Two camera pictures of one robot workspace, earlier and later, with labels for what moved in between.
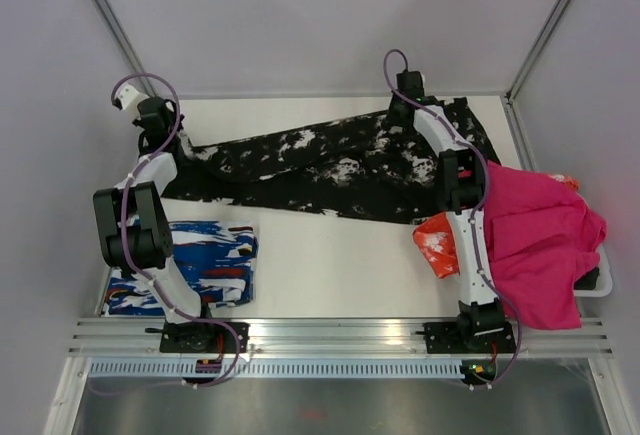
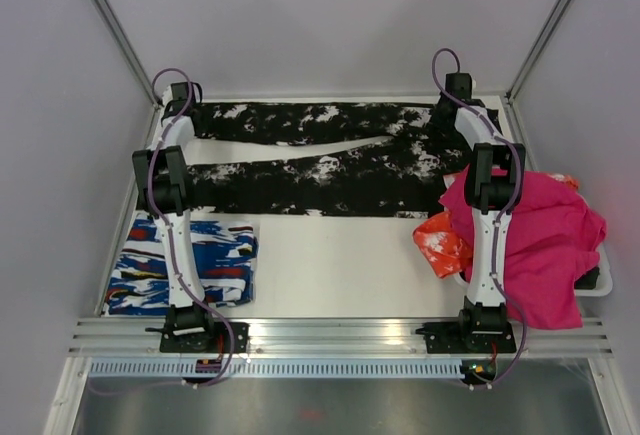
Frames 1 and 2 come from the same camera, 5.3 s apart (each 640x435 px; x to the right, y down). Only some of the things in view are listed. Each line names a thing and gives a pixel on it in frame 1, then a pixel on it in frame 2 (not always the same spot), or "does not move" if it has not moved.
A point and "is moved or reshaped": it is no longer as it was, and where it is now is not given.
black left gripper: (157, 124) to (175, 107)
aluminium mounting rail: (328, 337) does not move
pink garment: (540, 236) does not move
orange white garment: (435, 240) does not move
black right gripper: (392, 117) to (437, 119)
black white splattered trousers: (372, 168) is moved or reshaped
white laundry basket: (604, 283) does not move
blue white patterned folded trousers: (216, 258) does not move
